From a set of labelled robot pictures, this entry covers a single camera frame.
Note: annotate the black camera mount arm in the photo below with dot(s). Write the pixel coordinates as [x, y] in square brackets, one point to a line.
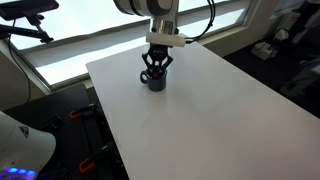
[23, 31]

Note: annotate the grey blue floor item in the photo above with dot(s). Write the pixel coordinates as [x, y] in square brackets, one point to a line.
[305, 78]

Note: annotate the dark blue ceramic mug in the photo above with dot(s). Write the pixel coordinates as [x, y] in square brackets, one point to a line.
[156, 85]

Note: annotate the grey window frame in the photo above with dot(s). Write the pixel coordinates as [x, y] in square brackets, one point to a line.
[100, 38]

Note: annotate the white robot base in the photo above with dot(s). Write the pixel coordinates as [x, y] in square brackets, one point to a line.
[23, 146]

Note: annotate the orange black clamp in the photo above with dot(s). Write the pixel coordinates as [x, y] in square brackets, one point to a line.
[90, 161]
[80, 113]

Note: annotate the black exterior camera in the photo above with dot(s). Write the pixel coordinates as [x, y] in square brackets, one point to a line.
[26, 7]

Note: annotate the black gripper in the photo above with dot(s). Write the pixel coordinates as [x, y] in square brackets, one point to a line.
[158, 52]

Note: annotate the white floor device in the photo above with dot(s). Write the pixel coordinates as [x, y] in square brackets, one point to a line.
[264, 50]

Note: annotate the black robot stand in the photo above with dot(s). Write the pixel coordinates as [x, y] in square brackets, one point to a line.
[66, 140]

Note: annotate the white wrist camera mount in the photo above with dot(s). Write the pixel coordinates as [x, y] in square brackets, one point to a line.
[165, 39]

